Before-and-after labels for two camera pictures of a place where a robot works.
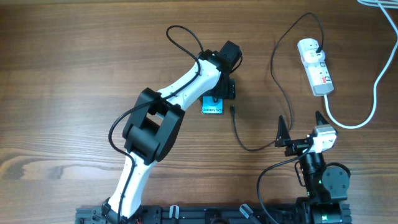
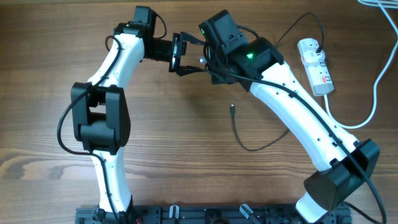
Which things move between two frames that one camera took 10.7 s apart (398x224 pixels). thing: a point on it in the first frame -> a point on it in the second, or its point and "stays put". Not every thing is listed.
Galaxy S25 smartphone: [209, 106] -> [175, 53]
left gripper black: [227, 91] -> [186, 69]
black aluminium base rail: [222, 214] stays put
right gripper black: [283, 139] -> [217, 78]
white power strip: [313, 57] stays put
